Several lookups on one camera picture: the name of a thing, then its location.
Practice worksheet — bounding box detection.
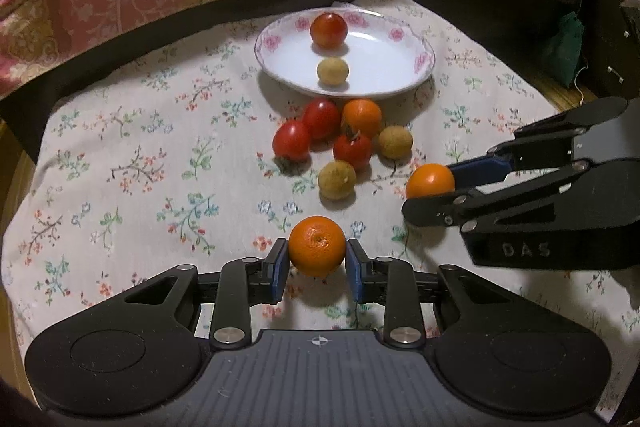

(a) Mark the floral white tablecloth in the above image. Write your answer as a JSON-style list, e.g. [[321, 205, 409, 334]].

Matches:
[[0, 0, 640, 427]]

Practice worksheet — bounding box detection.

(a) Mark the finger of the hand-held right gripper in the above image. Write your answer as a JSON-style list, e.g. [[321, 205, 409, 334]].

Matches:
[[447, 97, 629, 189], [401, 162, 593, 234]]

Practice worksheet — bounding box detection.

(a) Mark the red tomato with stem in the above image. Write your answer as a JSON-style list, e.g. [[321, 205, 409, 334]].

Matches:
[[333, 132, 373, 172]]

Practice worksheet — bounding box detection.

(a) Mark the white plate with pink flowers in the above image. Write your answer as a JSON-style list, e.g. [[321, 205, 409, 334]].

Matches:
[[254, 7, 436, 102]]

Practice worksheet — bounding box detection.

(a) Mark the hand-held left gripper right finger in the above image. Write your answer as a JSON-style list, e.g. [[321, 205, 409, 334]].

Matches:
[[345, 238, 522, 351]]

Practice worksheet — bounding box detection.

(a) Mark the green cloth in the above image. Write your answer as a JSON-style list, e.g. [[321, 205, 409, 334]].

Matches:
[[542, 12, 586, 88]]

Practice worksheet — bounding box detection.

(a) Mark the orange mandarin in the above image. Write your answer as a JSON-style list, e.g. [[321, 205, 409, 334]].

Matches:
[[288, 216, 347, 278], [341, 98, 383, 138], [406, 163, 457, 200]]

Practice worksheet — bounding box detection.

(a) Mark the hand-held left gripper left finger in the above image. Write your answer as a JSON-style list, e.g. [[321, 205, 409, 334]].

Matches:
[[115, 238, 292, 351]]

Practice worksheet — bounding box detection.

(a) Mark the dark cabinet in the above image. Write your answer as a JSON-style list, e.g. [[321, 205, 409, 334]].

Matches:
[[575, 0, 640, 102]]

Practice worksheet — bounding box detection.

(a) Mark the beige longan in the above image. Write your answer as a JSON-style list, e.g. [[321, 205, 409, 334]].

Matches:
[[318, 161, 358, 202], [378, 126, 414, 160], [317, 58, 350, 86]]

